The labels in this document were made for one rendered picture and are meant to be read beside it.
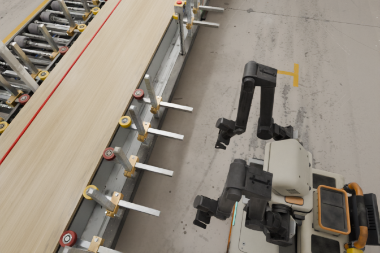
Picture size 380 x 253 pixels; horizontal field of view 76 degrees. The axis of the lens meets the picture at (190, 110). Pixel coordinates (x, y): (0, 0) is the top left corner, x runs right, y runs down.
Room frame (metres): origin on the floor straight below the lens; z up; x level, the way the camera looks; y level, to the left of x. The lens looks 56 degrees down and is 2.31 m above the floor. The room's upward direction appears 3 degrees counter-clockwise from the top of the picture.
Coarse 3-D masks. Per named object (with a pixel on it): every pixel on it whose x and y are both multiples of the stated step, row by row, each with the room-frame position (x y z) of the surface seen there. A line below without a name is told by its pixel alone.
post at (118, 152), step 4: (116, 148) 0.60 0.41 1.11; (120, 148) 0.60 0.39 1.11; (116, 152) 0.57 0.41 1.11; (120, 152) 0.58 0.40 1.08; (116, 156) 0.58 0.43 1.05; (120, 156) 0.57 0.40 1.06; (124, 156) 0.59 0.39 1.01; (120, 160) 0.58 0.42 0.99; (124, 160) 0.58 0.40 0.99; (128, 160) 0.60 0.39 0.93; (124, 164) 0.57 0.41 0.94; (128, 164) 0.59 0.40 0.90; (124, 168) 0.58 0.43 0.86; (128, 168) 0.57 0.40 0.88; (132, 176) 0.57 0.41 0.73
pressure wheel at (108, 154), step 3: (111, 147) 0.71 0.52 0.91; (105, 150) 0.69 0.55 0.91; (108, 150) 0.69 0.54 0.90; (111, 150) 0.69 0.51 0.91; (105, 153) 0.67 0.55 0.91; (108, 153) 0.67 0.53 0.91; (111, 153) 0.67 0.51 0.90; (105, 156) 0.65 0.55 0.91; (108, 156) 0.65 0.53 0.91; (111, 156) 0.64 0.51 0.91; (114, 156) 0.65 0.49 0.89; (108, 159) 0.63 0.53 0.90; (111, 159) 0.63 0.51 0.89
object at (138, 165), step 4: (112, 160) 0.66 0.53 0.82; (116, 160) 0.66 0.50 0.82; (136, 164) 0.62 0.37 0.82; (140, 164) 0.62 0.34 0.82; (144, 164) 0.62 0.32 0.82; (140, 168) 0.60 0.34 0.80; (144, 168) 0.59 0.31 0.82; (148, 168) 0.59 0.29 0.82; (152, 168) 0.59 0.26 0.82; (156, 168) 0.59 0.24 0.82; (160, 168) 0.58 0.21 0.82; (156, 172) 0.56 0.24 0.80; (160, 172) 0.56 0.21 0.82; (164, 172) 0.56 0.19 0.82; (168, 172) 0.55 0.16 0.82; (172, 172) 0.55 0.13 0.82
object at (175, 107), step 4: (140, 100) 1.13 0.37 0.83; (144, 100) 1.13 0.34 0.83; (148, 100) 1.13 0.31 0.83; (160, 104) 1.08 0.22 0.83; (164, 104) 1.08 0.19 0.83; (168, 104) 1.08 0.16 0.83; (172, 104) 1.07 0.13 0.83; (176, 104) 1.07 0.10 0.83; (172, 108) 1.05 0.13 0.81; (176, 108) 1.04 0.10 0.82; (180, 108) 1.03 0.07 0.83; (184, 108) 1.03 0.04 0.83; (188, 108) 1.03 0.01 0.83; (192, 108) 1.03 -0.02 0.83
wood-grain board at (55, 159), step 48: (144, 0) 2.38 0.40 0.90; (96, 48) 1.68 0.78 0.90; (144, 48) 1.64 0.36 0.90; (96, 96) 1.14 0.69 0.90; (0, 144) 0.78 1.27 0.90; (48, 144) 0.76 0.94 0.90; (96, 144) 0.74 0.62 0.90; (0, 192) 0.46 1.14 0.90; (48, 192) 0.45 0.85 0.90; (0, 240) 0.21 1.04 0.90; (48, 240) 0.19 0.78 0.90
